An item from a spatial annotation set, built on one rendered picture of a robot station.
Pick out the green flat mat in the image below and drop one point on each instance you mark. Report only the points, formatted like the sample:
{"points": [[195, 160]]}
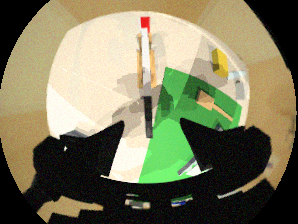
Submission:
{"points": [[169, 151]]}

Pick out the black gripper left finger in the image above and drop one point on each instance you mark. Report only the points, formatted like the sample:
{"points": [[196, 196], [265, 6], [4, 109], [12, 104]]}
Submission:
{"points": [[100, 148]]}

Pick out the yellow block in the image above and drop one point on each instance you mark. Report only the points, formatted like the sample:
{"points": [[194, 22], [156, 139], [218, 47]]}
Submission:
{"points": [[220, 63]]}

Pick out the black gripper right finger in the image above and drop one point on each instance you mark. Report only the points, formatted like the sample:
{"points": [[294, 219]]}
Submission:
{"points": [[207, 143]]}

